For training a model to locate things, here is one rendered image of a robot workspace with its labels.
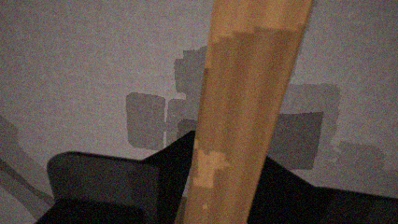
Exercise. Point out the brown wooden post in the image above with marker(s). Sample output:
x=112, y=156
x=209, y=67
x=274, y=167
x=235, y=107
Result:
x=181, y=211

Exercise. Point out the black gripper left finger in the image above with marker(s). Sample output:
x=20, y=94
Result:
x=155, y=184

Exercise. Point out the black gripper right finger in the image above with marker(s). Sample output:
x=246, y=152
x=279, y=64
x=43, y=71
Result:
x=282, y=197

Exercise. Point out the wooden board with black hook end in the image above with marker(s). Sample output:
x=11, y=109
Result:
x=251, y=50

